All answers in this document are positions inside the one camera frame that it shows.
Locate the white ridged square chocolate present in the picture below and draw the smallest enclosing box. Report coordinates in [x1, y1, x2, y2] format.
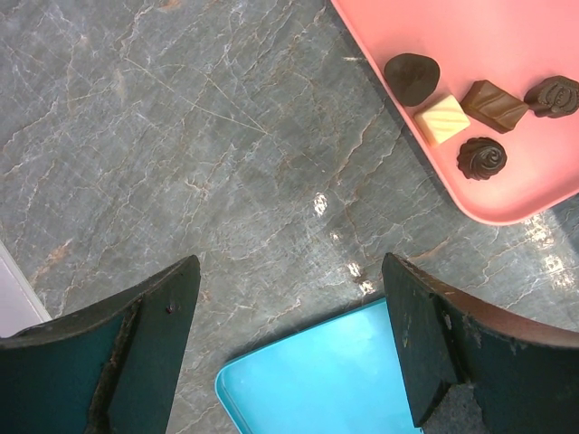
[413, 94, 470, 146]

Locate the pink chocolate tray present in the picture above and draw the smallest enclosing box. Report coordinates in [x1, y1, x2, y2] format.
[334, 1, 578, 225]

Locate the dark swirl rosette chocolate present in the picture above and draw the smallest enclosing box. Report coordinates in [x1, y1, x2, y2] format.
[457, 137, 508, 181]

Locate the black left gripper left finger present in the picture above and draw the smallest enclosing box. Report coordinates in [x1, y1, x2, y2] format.
[1, 255, 201, 433]

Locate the dark teardrop chocolate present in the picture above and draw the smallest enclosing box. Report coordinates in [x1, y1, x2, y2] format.
[384, 52, 441, 107]

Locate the dark flower chocolate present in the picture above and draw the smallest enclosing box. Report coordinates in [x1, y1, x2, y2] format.
[524, 75, 578, 118]

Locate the brown bar chocolate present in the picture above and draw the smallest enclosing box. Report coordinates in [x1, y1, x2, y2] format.
[460, 80, 529, 134]

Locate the blue tin lid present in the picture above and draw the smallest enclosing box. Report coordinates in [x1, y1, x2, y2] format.
[215, 299, 419, 433]

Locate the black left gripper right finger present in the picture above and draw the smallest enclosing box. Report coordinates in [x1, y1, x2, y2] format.
[382, 253, 578, 433]

